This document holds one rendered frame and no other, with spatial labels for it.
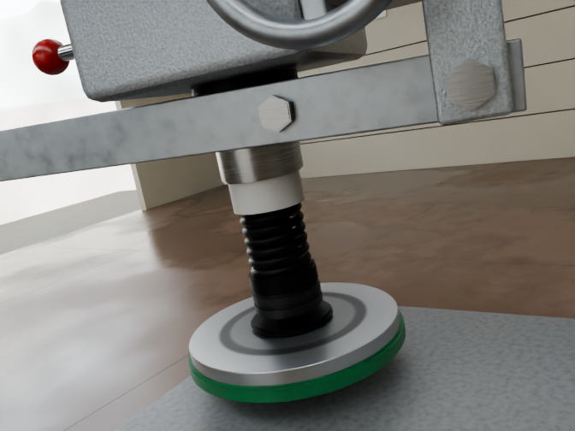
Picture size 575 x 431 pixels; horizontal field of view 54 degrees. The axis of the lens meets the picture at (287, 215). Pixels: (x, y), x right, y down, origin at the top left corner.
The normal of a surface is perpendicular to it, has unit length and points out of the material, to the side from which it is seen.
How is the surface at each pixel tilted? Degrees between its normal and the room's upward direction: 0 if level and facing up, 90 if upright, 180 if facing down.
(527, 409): 0
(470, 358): 0
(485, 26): 90
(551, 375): 0
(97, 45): 90
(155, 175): 90
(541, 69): 90
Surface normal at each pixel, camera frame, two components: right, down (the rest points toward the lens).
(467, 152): -0.62, 0.27
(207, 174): 0.77, -0.02
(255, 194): -0.23, 0.24
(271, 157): 0.33, 0.12
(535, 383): -0.18, -0.96
